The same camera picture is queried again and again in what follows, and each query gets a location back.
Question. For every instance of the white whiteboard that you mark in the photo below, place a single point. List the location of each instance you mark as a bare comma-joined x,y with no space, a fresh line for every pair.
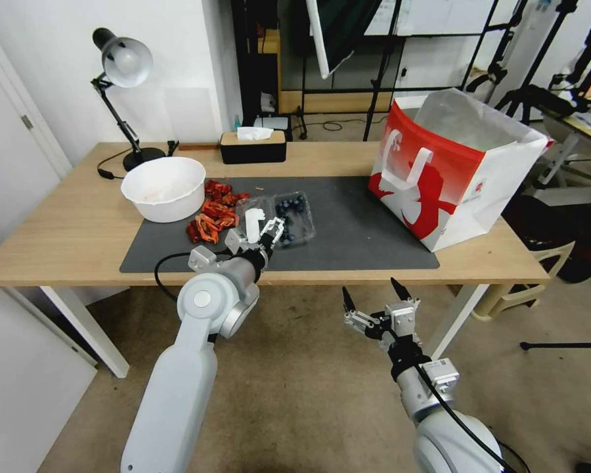
438,17

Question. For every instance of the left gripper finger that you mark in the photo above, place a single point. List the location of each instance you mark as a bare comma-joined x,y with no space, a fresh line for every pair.
277,230
235,240

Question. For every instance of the wooden table white legs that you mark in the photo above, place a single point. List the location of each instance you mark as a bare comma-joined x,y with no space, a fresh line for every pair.
69,231

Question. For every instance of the black desk lamp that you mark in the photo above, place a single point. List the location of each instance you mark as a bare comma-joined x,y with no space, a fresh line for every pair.
125,59

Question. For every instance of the silver door hinge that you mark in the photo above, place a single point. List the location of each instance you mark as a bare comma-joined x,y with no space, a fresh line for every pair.
26,121

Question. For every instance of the black tripod leg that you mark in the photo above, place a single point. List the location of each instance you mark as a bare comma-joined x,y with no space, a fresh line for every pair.
566,345

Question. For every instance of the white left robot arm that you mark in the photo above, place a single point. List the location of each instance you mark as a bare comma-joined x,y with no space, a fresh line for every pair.
182,384

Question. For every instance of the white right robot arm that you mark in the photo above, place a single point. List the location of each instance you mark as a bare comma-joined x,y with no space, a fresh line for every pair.
438,433

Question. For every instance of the small black clip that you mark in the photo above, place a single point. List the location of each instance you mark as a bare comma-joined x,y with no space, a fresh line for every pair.
171,146

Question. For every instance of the red crayfish shell heap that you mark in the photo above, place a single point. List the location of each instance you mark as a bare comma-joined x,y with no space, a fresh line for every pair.
212,221

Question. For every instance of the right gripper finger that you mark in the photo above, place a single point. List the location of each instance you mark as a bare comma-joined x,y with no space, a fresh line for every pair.
359,319
403,291

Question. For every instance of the white plastic bowl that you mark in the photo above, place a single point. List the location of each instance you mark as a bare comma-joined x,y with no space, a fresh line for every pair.
165,189

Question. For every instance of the black light stand tripod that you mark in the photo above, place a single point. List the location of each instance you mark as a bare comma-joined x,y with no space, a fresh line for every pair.
386,64

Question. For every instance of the black metal shelf frame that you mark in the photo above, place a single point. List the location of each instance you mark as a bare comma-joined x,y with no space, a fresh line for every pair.
248,59

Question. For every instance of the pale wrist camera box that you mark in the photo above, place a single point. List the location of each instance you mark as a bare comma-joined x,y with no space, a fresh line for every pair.
403,319
254,224

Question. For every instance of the beige plastic chair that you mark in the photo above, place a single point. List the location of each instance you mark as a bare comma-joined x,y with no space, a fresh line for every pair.
546,268

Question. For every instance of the white box device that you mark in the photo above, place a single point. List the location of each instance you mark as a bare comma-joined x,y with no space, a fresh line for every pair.
275,124

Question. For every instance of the white rolled reflector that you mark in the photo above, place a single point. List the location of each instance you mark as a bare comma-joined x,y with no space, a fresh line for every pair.
321,44

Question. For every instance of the clear plastic takeout container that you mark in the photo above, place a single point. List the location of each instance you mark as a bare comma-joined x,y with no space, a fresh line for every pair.
303,221

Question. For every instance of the black tissue box wooden lid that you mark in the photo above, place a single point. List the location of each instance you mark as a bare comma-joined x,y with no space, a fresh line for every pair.
253,150

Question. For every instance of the dark grey table mat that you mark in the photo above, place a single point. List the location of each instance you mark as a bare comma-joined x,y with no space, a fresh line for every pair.
354,231

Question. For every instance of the red and white takeout bag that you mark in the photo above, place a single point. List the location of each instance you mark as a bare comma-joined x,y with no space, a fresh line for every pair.
423,172

